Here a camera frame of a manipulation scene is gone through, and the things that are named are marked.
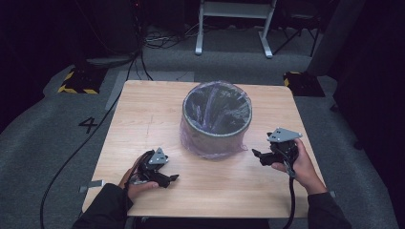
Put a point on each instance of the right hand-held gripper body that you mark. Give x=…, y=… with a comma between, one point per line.
x=285, y=151

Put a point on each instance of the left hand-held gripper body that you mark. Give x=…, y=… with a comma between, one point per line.
x=151, y=171

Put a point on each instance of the green plastic bin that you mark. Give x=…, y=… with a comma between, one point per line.
x=210, y=141

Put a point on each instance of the purple plastic bag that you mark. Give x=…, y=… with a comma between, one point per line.
x=223, y=105

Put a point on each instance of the person's left hand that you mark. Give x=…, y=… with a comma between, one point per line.
x=137, y=189

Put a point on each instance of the person's right hand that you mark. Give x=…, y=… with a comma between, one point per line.
x=307, y=173

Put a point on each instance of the black yellow striped base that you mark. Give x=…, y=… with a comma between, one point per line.
x=81, y=81
x=304, y=84

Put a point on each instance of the black tripod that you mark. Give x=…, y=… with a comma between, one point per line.
x=301, y=31

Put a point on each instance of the grey pillar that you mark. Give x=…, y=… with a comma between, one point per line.
x=334, y=38

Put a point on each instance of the metal table bracket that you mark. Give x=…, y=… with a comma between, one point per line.
x=332, y=194
x=92, y=185

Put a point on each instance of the white metal stand frame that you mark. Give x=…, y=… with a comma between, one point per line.
x=235, y=9

